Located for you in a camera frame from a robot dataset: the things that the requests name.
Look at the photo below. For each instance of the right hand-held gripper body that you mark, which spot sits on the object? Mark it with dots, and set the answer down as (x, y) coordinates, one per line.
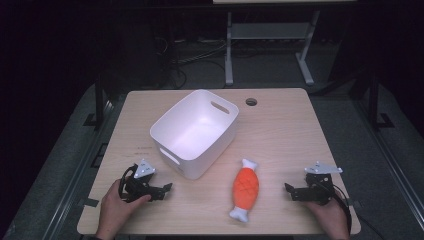
(318, 190)

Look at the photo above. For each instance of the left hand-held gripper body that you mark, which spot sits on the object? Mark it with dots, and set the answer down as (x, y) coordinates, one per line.
(138, 186)

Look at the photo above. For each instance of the person's right hand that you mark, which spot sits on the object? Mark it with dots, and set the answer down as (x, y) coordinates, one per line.
(331, 218)

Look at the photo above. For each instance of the person's left hand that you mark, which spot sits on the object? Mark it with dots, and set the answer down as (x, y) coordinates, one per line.
(115, 213)

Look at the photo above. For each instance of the grey tape strip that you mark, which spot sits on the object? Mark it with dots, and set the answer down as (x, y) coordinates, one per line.
(355, 202)
(89, 202)

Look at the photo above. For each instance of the orange plush meat bone toy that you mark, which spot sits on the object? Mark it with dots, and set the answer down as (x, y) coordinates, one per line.
(245, 190)

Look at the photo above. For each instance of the white plastic basket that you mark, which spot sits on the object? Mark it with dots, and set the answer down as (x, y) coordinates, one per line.
(196, 133)

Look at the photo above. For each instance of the black metal stand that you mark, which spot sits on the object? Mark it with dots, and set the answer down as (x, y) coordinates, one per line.
(99, 106)
(375, 106)

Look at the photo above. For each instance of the grey metal stand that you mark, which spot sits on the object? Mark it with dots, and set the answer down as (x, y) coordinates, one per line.
(266, 31)

